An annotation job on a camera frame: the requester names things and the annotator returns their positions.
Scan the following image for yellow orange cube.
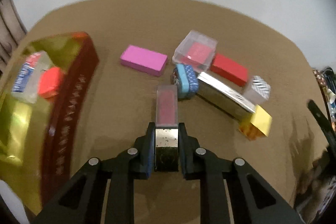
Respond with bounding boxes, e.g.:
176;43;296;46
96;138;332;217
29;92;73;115
239;105;272;141

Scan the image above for white zigzag pattern box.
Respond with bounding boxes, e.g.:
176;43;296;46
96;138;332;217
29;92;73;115
242;76;270;105

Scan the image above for silver gold rectangular bar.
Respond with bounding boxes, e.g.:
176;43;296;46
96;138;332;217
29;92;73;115
197;72;256;121

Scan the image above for clear tube red lipstick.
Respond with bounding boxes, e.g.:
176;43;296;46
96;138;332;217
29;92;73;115
154;85;179;172

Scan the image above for red rectangular block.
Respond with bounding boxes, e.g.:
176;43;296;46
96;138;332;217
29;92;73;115
210;53;248;87

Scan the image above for red rounded square case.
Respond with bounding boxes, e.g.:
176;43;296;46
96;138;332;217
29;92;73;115
38;67;65;99

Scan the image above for clear box blue label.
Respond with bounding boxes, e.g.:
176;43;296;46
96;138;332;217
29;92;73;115
11;51;53;103

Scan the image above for blue polka dot case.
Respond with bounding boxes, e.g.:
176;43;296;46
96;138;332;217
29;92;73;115
171;64;199;100

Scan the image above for pink rectangular block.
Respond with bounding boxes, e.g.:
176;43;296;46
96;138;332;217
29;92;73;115
120;45;168;77

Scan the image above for cluttered side shelf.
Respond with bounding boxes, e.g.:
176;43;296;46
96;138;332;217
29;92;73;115
313;67;335;131

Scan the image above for red gold toffee tin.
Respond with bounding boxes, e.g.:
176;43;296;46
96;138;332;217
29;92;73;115
1;32;99;214

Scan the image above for clear box red insert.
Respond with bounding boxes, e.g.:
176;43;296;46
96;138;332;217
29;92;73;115
172;30;218;73

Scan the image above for floral beige curtain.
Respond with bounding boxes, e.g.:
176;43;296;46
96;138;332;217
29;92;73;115
0;0;27;73

